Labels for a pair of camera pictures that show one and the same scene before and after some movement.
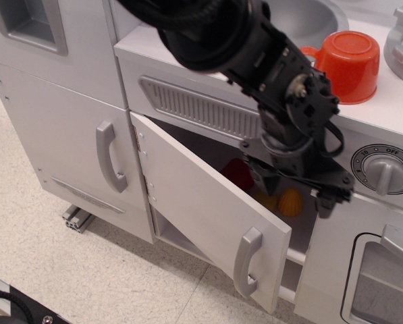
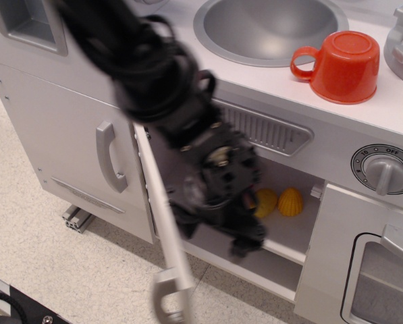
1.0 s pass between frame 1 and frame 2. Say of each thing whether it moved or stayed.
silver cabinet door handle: moved
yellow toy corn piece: stayed
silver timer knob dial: stayed
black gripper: moved
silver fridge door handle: stayed
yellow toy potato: stayed
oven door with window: stayed
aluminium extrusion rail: stayed
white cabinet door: moved
